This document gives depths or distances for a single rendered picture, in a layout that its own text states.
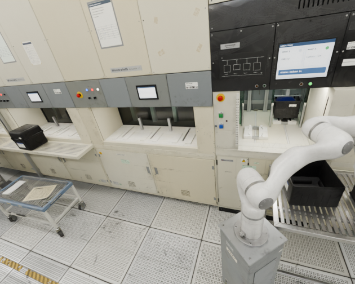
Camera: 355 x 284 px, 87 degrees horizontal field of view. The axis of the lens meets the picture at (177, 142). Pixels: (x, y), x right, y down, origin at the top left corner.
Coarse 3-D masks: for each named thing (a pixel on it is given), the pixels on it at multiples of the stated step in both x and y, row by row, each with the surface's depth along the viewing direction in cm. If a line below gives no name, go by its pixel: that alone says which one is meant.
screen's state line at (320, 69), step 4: (304, 68) 118; (308, 68) 117; (312, 68) 116; (316, 68) 116; (320, 68) 115; (324, 68) 114; (280, 72) 123; (284, 72) 122; (288, 72) 122; (292, 72) 121; (296, 72) 120; (300, 72) 119; (304, 72) 119; (308, 72) 118; (312, 72) 117; (316, 72) 117; (320, 72) 116; (324, 72) 115
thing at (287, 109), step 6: (288, 90) 181; (276, 96) 188; (294, 96) 192; (300, 96) 181; (276, 102) 182; (282, 102) 180; (288, 102) 179; (294, 102) 177; (300, 102) 175; (276, 108) 185; (282, 108) 183; (288, 108) 182; (294, 108) 180; (276, 114) 188; (282, 114) 186; (288, 114) 185; (294, 114) 183
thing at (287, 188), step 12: (312, 168) 136; (324, 168) 131; (288, 180) 124; (300, 180) 135; (312, 180) 137; (324, 180) 132; (336, 180) 117; (288, 192) 125; (300, 192) 116; (312, 192) 115; (324, 192) 113; (336, 192) 111; (300, 204) 121; (312, 204) 120; (324, 204) 118; (336, 204) 116
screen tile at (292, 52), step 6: (294, 48) 114; (282, 54) 118; (288, 54) 117; (294, 54) 116; (300, 54) 114; (288, 60) 118; (294, 60) 117; (300, 60) 116; (282, 66) 121; (288, 66) 120; (294, 66) 119
